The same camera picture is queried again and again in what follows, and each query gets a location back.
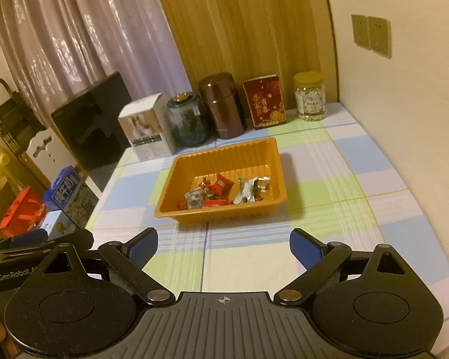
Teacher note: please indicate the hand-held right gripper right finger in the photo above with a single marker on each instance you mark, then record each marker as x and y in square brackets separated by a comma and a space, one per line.
[306, 248]

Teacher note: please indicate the orange plastic tray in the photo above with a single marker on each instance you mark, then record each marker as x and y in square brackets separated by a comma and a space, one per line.
[224, 157]

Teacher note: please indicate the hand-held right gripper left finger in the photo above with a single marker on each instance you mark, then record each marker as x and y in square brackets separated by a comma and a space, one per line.
[144, 248]

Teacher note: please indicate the red gift box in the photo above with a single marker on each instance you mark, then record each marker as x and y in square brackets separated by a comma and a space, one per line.
[263, 101]

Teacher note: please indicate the beige wall socket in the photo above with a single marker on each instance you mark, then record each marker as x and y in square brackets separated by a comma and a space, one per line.
[360, 31]
[379, 37]

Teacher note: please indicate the plastic jar with yellow lid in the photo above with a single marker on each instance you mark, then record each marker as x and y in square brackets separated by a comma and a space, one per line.
[309, 99]

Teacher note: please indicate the orange red snack packet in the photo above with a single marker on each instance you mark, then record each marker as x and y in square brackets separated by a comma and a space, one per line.
[217, 204]

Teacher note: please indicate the beige candy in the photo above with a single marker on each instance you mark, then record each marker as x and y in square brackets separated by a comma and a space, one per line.
[263, 186]

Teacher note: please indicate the dark glass jar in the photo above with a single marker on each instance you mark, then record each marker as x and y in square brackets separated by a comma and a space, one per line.
[187, 123]

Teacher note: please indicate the white cardboard box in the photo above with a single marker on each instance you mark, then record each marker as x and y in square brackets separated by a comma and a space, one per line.
[146, 127]

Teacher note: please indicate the white chair back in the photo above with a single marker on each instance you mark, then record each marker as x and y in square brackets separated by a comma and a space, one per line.
[41, 146]

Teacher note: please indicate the checkered tablecloth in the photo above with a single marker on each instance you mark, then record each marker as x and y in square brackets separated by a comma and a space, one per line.
[359, 202]

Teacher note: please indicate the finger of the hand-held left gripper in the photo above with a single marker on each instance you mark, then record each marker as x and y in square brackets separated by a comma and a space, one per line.
[75, 236]
[30, 238]

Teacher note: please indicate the dark folding rack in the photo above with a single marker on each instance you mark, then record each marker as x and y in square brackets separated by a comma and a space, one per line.
[11, 119]

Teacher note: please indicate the small red snack packet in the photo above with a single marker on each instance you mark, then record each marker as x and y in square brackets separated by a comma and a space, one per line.
[181, 205]

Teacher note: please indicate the green candy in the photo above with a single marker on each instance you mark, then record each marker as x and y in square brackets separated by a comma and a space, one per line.
[209, 193]

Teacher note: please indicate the brown metal thermos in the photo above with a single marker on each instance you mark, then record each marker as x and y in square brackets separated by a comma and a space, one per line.
[222, 104]

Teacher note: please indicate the black chair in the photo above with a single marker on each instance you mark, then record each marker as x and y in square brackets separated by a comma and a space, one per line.
[89, 127]

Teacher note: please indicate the pale pink curtain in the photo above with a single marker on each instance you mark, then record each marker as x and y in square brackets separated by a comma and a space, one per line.
[97, 26]

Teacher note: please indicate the red gift bag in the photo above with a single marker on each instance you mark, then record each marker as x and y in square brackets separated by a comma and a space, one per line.
[20, 209]

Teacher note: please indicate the grey snack packet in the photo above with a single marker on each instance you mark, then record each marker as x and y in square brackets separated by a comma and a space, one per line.
[194, 198]

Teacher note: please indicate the light blue box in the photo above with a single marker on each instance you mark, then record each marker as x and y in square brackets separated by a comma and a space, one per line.
[61, 224]

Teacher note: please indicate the wooden panel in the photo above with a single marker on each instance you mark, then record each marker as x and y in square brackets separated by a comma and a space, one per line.
[247, 18]

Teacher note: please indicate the blue milk carton box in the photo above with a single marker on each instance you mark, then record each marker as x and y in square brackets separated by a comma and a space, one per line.
[65, 190]

